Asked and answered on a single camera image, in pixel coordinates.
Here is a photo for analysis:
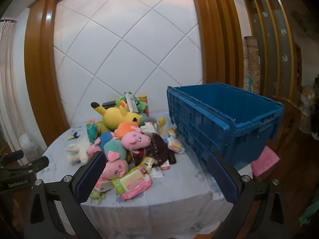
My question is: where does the green cloth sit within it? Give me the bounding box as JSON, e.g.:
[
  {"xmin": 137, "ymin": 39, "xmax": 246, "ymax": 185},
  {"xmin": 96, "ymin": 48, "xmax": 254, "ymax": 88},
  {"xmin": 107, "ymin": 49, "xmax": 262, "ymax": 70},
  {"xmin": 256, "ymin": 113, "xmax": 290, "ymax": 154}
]
[{"xmin": 299, "ymin": 201, "xmax": 319, "ymax": 227}]

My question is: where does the yellow pink wet wipes pack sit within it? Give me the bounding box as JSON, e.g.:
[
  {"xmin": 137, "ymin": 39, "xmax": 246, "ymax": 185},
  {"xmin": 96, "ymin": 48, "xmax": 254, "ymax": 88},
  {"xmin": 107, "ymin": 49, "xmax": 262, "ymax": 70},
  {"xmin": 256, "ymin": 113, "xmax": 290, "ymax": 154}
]
[{"xmin": 111, "ymin": 168, "xmax": 153, "ymax": 201}]

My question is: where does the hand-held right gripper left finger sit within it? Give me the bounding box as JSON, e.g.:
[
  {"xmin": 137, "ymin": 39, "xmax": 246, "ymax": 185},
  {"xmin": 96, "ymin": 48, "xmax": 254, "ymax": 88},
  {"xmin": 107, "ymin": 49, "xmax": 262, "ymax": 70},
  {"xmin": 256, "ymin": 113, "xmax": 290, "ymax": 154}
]
[{"xmin": 24, "ymin": 151, "xmax": 107, "ymax": 239}]

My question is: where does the yellow plush toy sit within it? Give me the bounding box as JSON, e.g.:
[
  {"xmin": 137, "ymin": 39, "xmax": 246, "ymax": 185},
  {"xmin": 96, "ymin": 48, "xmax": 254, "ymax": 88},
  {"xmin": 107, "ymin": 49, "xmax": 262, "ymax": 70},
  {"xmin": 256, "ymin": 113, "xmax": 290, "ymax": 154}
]
[{"xmin": 90, "ymin": 102, "xmax": 143, "ymax": 131}]

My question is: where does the clear plastic bag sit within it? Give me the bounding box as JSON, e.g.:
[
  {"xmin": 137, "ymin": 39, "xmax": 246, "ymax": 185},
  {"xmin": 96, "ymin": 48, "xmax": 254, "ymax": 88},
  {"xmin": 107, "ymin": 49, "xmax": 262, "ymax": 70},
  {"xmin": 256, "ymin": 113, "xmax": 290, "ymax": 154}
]
[{"xmin": 300, "ymin": 85, "xmax": 317, "ymax": 133}]

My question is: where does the wooden chair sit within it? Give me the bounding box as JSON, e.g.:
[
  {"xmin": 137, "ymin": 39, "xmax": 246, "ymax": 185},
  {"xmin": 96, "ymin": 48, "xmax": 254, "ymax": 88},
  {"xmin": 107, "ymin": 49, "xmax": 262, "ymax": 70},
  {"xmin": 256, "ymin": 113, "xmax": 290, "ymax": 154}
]
[{"xmin": 267, "ymin": 96, "xmax": 309, "ymax": 160}]

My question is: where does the olive green plush toy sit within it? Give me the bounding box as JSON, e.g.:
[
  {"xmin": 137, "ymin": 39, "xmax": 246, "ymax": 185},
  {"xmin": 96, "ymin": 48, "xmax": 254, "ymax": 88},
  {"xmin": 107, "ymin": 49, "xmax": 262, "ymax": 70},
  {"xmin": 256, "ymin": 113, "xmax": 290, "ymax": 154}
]
[{"xmin": 96, "ymin": 121, "xmax": 111, "ymax": 133}]

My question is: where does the white plush rabbit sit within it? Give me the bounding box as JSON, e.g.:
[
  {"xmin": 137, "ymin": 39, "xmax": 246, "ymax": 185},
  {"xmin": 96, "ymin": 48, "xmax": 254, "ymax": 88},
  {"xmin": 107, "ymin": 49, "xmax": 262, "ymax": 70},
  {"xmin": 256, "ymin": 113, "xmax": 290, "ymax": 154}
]
[{"xmin": 65, "ymin": 136, "xmax": 91, "ymax": 165}]

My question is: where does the pig plush in blue dress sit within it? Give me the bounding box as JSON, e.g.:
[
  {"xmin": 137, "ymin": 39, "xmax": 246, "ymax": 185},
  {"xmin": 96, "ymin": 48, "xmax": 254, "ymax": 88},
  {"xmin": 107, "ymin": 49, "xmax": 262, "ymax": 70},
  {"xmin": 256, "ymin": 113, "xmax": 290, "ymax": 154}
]
[{"xmin": 96, "ymin": 131, "xmax": 115, "ymax": 150}]

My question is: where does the brown knit hat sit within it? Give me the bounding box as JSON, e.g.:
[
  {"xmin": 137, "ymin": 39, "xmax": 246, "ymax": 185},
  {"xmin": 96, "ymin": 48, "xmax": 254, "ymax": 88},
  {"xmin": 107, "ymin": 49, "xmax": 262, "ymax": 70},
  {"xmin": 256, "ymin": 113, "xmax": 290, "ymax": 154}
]
[{"xmin": 137, "ymin": 132, "xmax": 173, "ymax": 168}]

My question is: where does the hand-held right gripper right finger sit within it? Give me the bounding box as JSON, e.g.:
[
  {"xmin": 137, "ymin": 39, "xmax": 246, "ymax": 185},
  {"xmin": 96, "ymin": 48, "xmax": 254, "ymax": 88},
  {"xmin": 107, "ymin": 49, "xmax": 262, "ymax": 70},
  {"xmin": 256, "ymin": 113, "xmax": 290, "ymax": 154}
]
[{"xmin": 207, "ymin": 151, "xmax": 297, "ymax": 239}]

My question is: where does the pink pig plush with glasses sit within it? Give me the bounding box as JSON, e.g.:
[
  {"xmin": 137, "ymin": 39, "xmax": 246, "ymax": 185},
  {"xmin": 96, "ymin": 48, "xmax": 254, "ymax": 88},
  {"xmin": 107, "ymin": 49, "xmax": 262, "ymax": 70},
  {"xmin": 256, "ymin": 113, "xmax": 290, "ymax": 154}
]
[{"xmin": 101, "ymin": 158, "xmax": 129, "ymax": 180}]

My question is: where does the pastel tissue packet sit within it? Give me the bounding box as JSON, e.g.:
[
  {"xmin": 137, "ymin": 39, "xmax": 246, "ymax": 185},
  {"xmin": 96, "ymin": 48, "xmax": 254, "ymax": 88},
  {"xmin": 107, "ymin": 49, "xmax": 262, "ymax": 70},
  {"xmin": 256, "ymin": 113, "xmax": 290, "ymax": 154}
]
[{"xmin": 166, "ymin": 137, "xmax": 185, "ymax": 154}]

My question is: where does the white paper box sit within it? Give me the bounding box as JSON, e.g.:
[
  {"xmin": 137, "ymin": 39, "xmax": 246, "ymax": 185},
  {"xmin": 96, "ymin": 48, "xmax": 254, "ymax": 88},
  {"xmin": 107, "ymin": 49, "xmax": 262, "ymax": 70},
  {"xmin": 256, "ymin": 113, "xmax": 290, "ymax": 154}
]
[{"xmin": 141, "ymin": 122, "xmax": 157, "ymax": 133}]

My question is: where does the white curtain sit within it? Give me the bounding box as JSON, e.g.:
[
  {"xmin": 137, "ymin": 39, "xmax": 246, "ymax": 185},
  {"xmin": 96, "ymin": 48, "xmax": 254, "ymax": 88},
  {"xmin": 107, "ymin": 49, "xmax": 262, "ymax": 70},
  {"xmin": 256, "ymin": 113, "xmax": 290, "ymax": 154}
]
[{"xmin": 0, "ymin": 20, "xmax": 27, "ymax": 155}]

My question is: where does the beige patterned rolled carpet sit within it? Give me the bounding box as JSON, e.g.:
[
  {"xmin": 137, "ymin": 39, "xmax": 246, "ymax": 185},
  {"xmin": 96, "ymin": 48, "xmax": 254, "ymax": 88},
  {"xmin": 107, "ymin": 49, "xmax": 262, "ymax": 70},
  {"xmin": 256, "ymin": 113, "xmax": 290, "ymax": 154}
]
[{"xmin": 244, "ymin": 36, "xmax": 261, "ymax": 90}]

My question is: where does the white carton box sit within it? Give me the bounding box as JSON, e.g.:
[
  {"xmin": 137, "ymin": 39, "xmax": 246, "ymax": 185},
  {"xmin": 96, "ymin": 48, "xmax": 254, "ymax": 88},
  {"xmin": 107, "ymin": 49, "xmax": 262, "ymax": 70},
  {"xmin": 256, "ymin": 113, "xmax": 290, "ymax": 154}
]
[{"xmin": 124, "ymin": 92, "xmax": 140, "ymax": 112}]

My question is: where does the pink pig plush head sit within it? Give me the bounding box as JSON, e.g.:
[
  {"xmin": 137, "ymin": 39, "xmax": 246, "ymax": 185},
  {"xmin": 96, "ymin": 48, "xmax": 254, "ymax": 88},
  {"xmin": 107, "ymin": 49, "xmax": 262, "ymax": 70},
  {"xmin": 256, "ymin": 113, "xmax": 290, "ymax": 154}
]
[{"xmin": 121, "ymin": 126, "xmax": 152, "ymax": 153}]

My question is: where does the small pink pig plush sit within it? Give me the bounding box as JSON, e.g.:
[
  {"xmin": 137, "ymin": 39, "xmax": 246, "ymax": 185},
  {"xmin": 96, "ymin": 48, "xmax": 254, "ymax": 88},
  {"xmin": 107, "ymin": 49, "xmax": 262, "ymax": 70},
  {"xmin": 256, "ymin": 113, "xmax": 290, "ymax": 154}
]
[{"xmin": 86, "ymin": 144, "xmax": 102, "ymax": 158}]

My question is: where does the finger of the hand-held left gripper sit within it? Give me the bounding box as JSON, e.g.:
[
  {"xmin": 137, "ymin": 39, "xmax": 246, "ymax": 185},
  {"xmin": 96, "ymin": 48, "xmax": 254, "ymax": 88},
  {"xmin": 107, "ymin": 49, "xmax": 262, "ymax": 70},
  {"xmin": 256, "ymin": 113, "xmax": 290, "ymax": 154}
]
[
  {"xmin": 0, "ymin": 150, "xmax": 25, "ymax": 166},
  {"xmin": 5, "ymin": 156, "xmax": 50, "ymax": 178}
]

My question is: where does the pink cloth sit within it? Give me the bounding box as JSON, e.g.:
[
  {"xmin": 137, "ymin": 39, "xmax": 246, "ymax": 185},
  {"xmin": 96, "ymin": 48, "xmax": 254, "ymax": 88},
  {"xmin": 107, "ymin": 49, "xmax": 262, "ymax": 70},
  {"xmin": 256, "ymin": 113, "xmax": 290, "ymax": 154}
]
[{"xmin": 250, "ymin": 146, "xmax": 280, "ymax": 177}]

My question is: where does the wooden slatted partition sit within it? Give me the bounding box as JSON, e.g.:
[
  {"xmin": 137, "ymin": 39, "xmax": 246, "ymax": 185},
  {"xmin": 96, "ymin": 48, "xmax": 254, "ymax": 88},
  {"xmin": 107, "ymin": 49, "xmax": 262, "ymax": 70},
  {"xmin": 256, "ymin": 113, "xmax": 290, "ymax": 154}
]
[{"xmin": 240, "ymin": 0, "xmax": 302, "ymax": 100}]

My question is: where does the small green toy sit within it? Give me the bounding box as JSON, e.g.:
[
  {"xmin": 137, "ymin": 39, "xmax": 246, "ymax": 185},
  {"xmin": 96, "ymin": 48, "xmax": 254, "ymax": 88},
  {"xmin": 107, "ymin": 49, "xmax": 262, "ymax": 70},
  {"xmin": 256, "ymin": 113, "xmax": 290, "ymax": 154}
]
[{"xmin": 90, "ymin": 190, "xmax": 105, "ymax": 205}]

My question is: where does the small beige box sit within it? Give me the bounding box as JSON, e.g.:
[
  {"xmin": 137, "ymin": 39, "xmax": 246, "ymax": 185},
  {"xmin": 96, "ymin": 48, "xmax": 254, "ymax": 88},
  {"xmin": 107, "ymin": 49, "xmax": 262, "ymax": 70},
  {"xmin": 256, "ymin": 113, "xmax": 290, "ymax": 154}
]
[{"xmin": 96, "ymin": 179, "xmax": 114, "ymax": 193}]

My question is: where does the blue plastic crate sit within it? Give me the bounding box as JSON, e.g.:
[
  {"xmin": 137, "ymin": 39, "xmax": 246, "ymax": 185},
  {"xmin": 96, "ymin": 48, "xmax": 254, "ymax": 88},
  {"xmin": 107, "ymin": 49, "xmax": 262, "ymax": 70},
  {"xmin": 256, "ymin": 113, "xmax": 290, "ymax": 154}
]
[{"xmin": 166, "ymin": 82, "xmax": 285, "ymax": 167}]

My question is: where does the orange plush toy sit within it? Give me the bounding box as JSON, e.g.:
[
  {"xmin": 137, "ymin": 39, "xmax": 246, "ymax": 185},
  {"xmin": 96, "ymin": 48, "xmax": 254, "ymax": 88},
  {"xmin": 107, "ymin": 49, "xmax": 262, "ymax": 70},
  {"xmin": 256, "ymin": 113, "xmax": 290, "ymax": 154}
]
[{"xmin": 115, "ymin": 122, "xmax": 140, "ymax": 138}]

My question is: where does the yellow foil packet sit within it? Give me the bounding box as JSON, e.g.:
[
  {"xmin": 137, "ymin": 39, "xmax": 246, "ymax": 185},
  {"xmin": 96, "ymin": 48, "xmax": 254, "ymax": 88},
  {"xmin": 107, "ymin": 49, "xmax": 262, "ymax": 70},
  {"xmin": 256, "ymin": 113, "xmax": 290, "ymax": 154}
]
[{"xmin": 136, "ymin": 156, "xmax": 155, "ymax": 174}]

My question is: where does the yellow red snack can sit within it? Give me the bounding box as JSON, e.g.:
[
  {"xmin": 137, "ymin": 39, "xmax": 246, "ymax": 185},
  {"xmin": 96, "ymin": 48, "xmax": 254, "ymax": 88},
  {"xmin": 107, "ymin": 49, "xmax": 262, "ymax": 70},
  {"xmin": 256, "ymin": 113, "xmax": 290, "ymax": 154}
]
[{"xmin": 138, "ymin": 95, "xmax": 150, "ymax": 117}]

